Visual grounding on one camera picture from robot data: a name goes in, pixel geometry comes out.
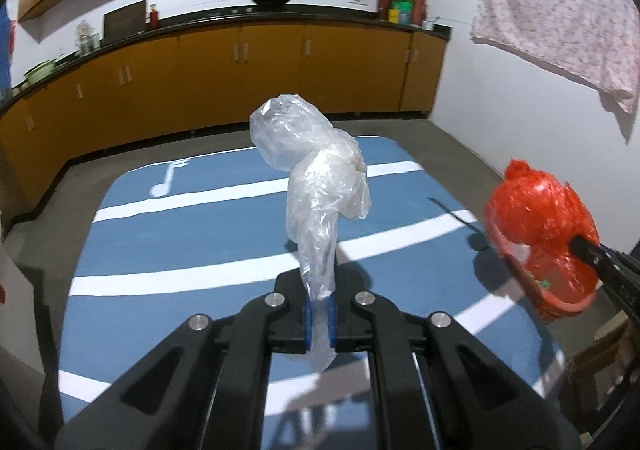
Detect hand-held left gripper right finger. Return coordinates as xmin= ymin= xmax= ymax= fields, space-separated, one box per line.
xmin=327 ymin=264 xmax=586 ymax=450

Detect floral hanging cloth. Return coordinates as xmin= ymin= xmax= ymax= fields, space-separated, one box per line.
xmin=470 ymin=0 xmax=640 ymax=143

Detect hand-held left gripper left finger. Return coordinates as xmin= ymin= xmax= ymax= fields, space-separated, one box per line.
xmin=55 ymin=273 xmax=316 ymax=450

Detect translucent clear plastic bag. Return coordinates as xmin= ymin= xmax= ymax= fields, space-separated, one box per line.
xmin=249 ymin=94 xmax=372 ymax=373

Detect red plastic bag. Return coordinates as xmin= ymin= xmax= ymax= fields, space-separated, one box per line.
xmin=487 ymin=157 xmax=600 ymax=301

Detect wooden base cabinets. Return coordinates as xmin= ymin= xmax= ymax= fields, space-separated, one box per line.
xmin=0 ymin=23 xmax=448 ymax=226

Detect black countertop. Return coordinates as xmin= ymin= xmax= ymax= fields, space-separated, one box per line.
xmin=0 ymin=5 xmax=453 ymax=106

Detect dark rectangular board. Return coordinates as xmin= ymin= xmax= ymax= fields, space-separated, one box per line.
xmin=102 ymin=0 xmax=147 ymax=42

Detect green basin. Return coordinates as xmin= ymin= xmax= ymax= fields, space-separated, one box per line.
xmin=24 ymin=59 xmax=57 ymax=84

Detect glass jar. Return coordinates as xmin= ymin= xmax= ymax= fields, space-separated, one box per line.
xmin=76 ymin=20 xmax=99 ymax=55

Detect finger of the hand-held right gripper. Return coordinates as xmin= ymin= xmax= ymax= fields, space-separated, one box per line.
xmin=570 ymin=235 xmax=608 ymax=267

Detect red plastic basket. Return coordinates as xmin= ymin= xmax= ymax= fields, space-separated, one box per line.
xmin=484 ymin=207 xmax=598 ymax=322

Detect yellow green boxes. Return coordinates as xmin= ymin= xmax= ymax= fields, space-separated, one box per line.
xmin=389 ymin=0 xmax=413 ymax=24

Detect blue white striped mat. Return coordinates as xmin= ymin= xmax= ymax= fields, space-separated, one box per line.
xmin=59 ymin=134 xmax=568 ymax=450

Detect purple hanging cloth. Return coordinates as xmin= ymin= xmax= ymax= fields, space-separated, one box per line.
xmin=0 ymin=5 xmax=16 ymax=91

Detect wooden stool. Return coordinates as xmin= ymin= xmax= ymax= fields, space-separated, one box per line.
xmin=565 ymin=315 xmax=636 ymax=431

